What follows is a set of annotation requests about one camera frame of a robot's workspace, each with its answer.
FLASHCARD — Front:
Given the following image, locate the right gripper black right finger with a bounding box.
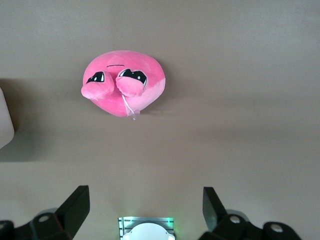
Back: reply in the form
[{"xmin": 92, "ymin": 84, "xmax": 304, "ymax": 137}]
[{"xmin": 199, "ymin": 186, "xmax": 307, "ymax": 240}]

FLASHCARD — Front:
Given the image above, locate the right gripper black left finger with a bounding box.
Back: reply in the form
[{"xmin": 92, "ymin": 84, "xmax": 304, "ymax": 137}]
[{"xmin": 0, "ymin": 185, "xmax": 91, "ymax": 240}]

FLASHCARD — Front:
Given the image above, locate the white box lid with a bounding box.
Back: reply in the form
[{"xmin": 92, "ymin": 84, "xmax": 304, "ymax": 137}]
[{"xmin": 0, "ymin": 87, "xmax": 15, "ymax": 150}]

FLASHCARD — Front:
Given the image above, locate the pink plush toy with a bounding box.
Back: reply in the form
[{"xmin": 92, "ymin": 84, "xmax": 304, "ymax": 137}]
[{"xmin": 80, "ymin": 50, "xmax": 167, "ymax": 121}]

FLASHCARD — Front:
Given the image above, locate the right arm aluminium base plate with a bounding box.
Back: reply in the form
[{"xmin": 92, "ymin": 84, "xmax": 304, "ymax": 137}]
[{"xmin": 117, "ymin": 216, "xmax": 175, "ymax": 240}]

